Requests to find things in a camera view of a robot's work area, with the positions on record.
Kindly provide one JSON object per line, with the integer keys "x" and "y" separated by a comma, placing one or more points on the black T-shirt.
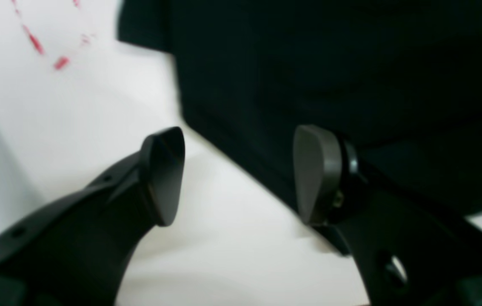
{"x": 400, "y": 79}

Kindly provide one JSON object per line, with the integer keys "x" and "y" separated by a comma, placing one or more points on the red tape rectangle marking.
{"x": 58, "y": 30}

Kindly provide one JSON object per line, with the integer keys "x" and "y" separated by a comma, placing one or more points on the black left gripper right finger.
{"x": 409, "y": 250}

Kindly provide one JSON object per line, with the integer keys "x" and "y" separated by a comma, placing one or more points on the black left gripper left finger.
{"x": 75, "y": 250}

